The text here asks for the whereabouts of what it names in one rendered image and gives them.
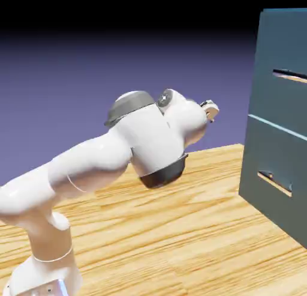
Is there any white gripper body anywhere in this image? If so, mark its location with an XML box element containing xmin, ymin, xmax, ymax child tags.
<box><xmin>200</xmin><ymin>99</ymin><xmax>219</xmax><ymax>124</ymax></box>

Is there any blue-grey painted cabinet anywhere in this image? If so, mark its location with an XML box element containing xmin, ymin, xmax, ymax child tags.
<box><xmin>238</xmin><ymin>7</ymin><xmax>307</xmax><ymax>247</ymax></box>

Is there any blue-grey drawer front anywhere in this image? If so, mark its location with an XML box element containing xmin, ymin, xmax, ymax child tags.
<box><xmin>238</xmin><ymin>114</ymin><xmax>307</xmax><ymax>247</ymax></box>
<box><xmin>247</xmin><ymin>9</ymin><xmax>307</xmax><ymax>142</ymax></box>

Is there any dark recessed drawer handle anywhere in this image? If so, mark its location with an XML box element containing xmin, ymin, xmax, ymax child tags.
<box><xmin>257</xmin><ymin>170</ymin><xmax>293</xmax><ymax>198</ymax></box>
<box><xmin>272</xmin><ymin>68</ymin><xmax>307</xmax><ymax>85</ymax></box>

